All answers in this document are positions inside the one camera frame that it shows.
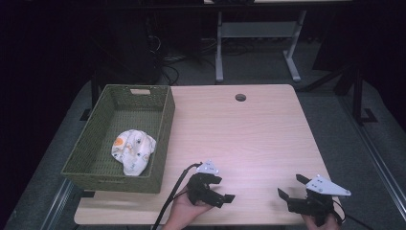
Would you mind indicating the dark computer case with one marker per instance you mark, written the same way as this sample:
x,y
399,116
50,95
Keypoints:
x,y
134,51

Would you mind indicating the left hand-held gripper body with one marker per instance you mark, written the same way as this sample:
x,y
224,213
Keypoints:
x,y
201,190

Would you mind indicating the metal floor rail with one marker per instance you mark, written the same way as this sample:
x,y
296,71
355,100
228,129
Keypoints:
x,y
57,204
376,159

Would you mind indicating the black metal stand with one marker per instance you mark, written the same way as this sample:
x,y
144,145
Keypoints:
x,y
358,96

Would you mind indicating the grey metal table frame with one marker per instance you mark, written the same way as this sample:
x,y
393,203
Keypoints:
x,y
255,29

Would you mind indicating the white patterned cloth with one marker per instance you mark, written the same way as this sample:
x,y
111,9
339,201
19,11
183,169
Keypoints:
x,y
135,151

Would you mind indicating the person's right hand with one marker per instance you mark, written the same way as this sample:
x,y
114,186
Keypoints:
x,y
322,227

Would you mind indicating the person's left hand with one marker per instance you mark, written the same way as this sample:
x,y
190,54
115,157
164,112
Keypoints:
x,y
183,212

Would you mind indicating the green woven basket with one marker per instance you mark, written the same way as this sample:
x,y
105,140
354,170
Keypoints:
x,y
95,159

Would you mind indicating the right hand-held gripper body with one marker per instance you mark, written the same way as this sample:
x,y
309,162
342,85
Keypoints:
x,y
314,202

